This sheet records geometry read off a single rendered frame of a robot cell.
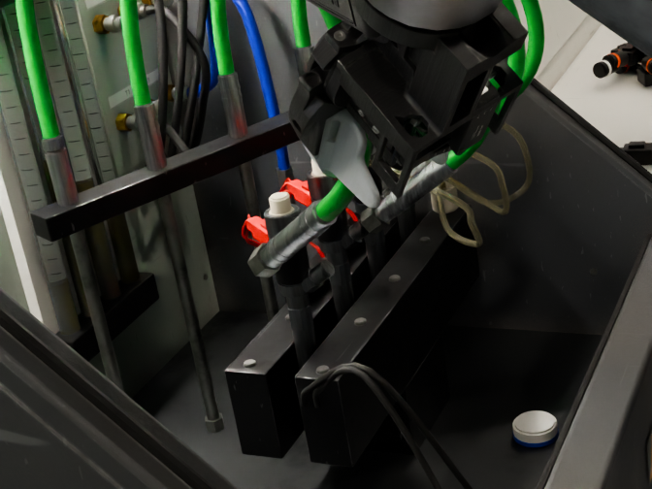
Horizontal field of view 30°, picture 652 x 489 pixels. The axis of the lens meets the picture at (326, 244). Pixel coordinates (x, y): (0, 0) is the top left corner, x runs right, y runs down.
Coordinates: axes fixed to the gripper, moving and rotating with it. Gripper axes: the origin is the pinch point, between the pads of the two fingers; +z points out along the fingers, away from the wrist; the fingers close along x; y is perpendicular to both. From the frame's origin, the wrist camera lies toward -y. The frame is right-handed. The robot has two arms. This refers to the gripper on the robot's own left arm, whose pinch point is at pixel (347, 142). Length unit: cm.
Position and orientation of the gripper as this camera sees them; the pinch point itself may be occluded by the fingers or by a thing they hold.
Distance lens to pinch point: 73.8
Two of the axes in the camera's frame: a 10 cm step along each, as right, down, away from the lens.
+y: 6.0, 7.6, -2.6
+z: -1.0, 4.0, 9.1
